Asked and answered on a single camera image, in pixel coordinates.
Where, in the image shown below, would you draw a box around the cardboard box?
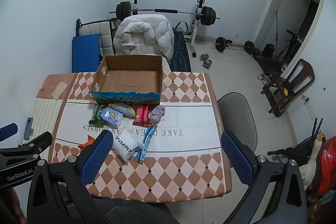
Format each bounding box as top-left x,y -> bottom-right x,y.
90,55 -> 164,105

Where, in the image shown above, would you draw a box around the purple soft cloth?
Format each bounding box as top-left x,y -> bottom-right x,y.
148,105 -> 166,125

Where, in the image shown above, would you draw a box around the short barbell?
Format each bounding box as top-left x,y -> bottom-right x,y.
213,36 -> 260,54

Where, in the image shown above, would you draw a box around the grey plastic chair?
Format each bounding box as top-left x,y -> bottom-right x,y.
217,92 -> 257,153

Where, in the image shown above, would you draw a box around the person's left forearm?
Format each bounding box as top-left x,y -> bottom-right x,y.
0,187 -> 28,224

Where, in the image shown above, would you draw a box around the white ribbed mat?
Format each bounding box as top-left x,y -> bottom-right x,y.
28,98 -> 63,140

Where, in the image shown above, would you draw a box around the red packet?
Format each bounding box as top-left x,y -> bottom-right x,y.
132,105 -> 154,127

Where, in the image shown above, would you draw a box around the black floor mat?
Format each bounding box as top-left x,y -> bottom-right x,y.
253,53 -> 289,75

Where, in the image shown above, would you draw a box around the silver glitter pouch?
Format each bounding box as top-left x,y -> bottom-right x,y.
109,103 -> 137,117

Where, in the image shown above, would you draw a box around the orange small packet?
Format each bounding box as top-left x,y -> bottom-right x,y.
79,135 -> 95,149

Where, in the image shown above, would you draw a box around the black and blue weight bench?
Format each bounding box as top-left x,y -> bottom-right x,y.
169,21 -> 192,73

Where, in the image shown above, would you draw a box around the green packet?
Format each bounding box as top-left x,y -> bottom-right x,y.
92,105 -> 108,123

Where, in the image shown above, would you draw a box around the blue folded mat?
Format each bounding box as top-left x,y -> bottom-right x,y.
72,34 -> 101,73

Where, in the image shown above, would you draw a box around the black speaker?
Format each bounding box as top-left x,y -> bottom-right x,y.
264,43 -> 276,58

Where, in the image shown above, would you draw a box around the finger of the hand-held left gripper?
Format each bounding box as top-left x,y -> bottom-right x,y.
0,123 -> 18,142
22,131 -> 53,156

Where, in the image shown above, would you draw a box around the black router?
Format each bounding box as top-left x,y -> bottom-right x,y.
311,117 -> 324,138

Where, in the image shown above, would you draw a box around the dark wooden chair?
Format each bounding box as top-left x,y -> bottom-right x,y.
261,59 -> 315,117

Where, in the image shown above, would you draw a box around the blue phone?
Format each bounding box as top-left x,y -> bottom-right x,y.
24,117 -> 34,140

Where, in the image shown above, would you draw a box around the white goose plush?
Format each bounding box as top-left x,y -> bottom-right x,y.
299,132 -> 326,185

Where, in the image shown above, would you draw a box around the black metal frame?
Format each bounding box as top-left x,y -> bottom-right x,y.
76,18 -> 111,37

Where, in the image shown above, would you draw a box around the blue tube packet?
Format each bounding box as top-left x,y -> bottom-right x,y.
135,126 -> 158,162

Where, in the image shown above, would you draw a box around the doorway frame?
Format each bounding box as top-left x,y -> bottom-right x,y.
253,0 -> 326,77

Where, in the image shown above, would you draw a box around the white padded panel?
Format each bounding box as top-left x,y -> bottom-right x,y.
79,20 -> 116,56

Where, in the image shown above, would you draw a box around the light blue star socks pack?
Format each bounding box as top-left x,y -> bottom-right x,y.
100,106 -> 124,127

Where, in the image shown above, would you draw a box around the long barbell with black plates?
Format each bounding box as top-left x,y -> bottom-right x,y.
109,1 -> 221,26

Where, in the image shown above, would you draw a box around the black exercise machine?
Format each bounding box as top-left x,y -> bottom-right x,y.
276,30 -> 305,62

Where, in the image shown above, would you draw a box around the white puffer jacket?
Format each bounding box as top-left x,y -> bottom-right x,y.
113,14 -> 174,62

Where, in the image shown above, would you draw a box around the tan paper piece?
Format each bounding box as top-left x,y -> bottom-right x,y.
51,81 -> 69,100

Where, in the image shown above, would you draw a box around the black exercise equipment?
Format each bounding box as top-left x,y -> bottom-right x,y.
268,135 -> 318,164

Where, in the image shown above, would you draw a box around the wall power sockets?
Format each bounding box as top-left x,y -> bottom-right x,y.
302,94 -> 319,119

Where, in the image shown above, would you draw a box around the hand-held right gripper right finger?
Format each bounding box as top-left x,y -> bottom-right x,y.
221,130 -> 307,224

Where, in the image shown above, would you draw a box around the white soft packet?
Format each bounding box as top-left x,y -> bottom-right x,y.
112,127 -> 145,161

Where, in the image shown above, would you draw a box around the red bag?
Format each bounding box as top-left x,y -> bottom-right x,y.
314,136 -> 336,195

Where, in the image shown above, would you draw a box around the white barbell rack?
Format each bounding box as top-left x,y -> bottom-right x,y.
130,0 -> 208,58

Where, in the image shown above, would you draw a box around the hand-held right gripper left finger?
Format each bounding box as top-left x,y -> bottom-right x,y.
27,131 -> 114,224

